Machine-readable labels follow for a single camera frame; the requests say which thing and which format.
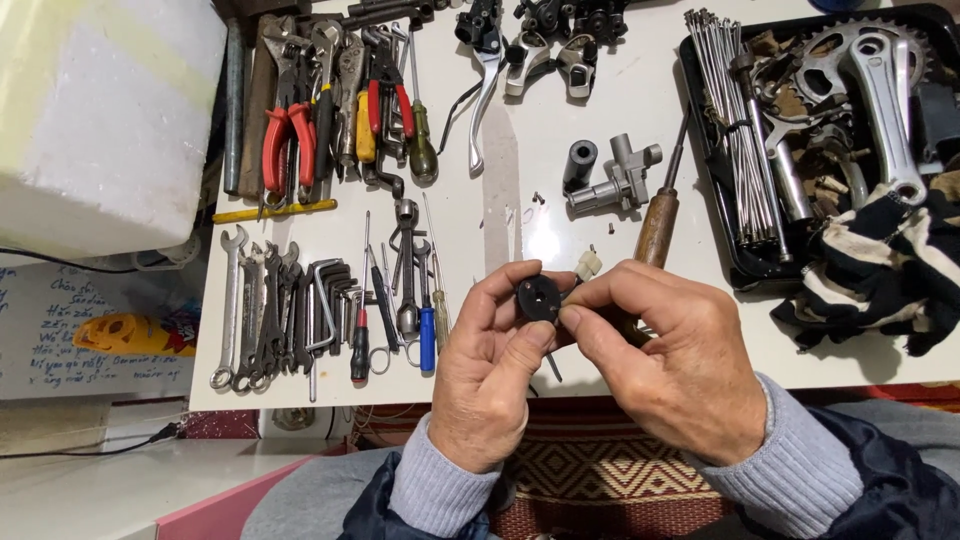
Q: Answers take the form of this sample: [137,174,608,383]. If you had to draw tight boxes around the black socket bars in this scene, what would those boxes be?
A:
[340,0,437,30]

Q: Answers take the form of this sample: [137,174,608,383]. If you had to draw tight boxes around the green-handled screwdriver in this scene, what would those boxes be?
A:
[406,30,441,184]

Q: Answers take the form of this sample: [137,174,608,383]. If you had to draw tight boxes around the grey metal throttle housing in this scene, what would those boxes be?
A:
[566,132,665,219]

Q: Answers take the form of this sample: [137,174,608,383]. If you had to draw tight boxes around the silver crank with chainring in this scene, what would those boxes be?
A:
[793,18,936,207]

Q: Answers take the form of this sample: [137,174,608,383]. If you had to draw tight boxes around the clear amber-handled screwdriver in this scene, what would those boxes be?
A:
[421,192,453,354]

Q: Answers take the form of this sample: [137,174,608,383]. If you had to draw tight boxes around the person's left leg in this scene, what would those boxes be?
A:
[240,447,400,540]

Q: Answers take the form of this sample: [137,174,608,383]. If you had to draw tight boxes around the red patterned woven mat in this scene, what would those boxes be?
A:
[351,384,960,540]

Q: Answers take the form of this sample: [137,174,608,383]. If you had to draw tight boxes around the blue-handled screwdriver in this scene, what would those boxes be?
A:
[414,239,438,375]

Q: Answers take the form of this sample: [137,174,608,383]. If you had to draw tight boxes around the set of black hex keys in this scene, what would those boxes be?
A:
[303,257,363,403]

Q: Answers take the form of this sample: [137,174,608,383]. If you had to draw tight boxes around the yellow plastic object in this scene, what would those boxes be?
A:
[72,312,198,358]

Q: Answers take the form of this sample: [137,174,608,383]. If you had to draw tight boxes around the grey metal pipe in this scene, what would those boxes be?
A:
[222,18,248,198]

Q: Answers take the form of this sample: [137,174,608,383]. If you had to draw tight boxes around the person's leg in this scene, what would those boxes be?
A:
[821,399,960,455]
[240,447,400,540]

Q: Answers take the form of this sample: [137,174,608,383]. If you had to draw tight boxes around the white plastic wire connector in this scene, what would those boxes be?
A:
[573,249,604,283]

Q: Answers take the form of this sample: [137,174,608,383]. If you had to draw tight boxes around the dark steel box spanner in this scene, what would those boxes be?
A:
[388,198,429,340]

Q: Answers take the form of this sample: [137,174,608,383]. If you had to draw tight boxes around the yellow-handled screwdriver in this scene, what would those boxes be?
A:
[354,90,378,165]

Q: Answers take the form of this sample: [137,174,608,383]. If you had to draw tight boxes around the black cable with plug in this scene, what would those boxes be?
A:
[0,421,186,459]

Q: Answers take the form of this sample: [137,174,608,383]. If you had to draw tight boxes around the red-black handled screwdriver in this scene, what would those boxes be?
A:
[349,210,373,384]

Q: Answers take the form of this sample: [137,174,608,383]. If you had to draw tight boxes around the person's right leg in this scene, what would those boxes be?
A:
[821,399,960,455]

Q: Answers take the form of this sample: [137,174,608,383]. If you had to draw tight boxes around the yellow flat pencil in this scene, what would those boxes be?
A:
[212,198,339,225]

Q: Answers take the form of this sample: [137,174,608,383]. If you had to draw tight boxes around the white foam box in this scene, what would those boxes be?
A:
[0,0,228,261]

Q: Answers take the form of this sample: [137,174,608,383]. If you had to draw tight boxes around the steel locking pliers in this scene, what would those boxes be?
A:
[334,33,367,171]

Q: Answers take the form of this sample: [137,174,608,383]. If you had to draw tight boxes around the rusty brown metal bar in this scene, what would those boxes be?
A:
[238,13,280,202]

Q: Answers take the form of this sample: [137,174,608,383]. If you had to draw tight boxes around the white plastic bracket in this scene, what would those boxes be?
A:
[133,231,204,273]

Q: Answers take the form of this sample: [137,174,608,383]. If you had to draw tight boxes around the handwritten paper sheet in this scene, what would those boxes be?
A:
[0,258,204,402]

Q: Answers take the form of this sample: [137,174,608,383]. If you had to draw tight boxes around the heap of black clamp parts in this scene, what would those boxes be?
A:
[513,0,630,46]

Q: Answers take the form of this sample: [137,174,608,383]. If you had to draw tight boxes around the person's right hand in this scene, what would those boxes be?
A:
[558,260,768,468]

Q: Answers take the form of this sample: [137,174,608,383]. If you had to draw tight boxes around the steel scissors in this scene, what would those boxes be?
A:
[366,243,422,375]

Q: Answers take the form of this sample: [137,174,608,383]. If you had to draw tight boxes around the wooden-handled screwdriver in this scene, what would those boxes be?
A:
[628,105,693,271]

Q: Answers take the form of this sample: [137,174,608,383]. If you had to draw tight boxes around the silver brake lever black clamp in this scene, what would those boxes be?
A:
[454,0,506,178]

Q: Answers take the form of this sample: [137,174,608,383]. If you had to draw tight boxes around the black-yellow handled pliers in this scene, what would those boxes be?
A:
[310,20,345,183]

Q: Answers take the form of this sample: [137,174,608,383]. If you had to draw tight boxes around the black rubber grip tube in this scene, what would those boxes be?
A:
[562,139,600,195]

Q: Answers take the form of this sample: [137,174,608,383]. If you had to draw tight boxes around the black metal tray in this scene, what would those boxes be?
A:
[678,3,960,293]

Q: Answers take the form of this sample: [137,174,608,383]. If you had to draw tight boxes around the steel adjustable wrench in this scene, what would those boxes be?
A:
[262,15,310,114]

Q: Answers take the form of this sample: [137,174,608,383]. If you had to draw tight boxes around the row of steel spanners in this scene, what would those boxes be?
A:
[209,224,316,396]

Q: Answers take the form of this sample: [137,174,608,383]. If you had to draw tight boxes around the black round switch part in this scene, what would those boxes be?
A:
[516,273,564,325]

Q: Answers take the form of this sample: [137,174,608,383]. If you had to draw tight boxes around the bundle of steel spokes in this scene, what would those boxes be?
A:
[683,8,783,250]

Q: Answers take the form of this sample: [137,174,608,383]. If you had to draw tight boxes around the black white striped cloth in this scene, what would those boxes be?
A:
[770,168,960,358]

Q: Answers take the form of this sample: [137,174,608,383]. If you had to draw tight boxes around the white board pink edge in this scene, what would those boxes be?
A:
[0,438,348,540]

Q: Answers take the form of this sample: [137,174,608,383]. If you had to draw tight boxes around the person's left hand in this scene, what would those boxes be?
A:
[427,260,577,475]

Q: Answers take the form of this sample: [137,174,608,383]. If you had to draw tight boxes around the red-handled cutting pliers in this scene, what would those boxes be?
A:
[361,25,417,141]

